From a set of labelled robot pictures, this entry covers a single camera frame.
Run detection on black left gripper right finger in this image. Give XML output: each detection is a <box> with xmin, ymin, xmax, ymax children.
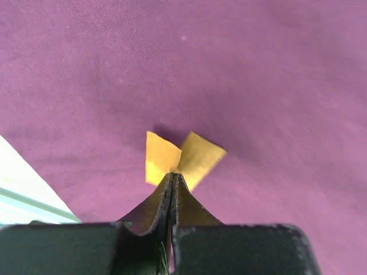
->
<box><xmin>171</xmin><ymin>174</ymin><xmax>321</xmax><ymax>274</ymax></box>

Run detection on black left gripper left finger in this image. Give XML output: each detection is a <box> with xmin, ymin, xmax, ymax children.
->
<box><xmin>1</xmin><ymin>173</ymin><xmax>174</xmax><ymax>274</ymax></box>

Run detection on orange adhesive bandage strips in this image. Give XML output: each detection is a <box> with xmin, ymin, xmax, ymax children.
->
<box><xmin>145</xmin><ymin>131</ymin><xmax>227</xmax><ymax>191</ymax></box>

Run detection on purple cloth mat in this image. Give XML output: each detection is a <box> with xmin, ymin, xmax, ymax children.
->
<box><xmin>1</xmin><ymin>1</ymin><xmax>366</xmax><ymax>274</ymax></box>

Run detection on aluminium rail frame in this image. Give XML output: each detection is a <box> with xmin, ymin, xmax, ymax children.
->
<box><xmin>1</xmin><ymin>188</ymin><xmax>81</xmax><ymax>224</ymax></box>

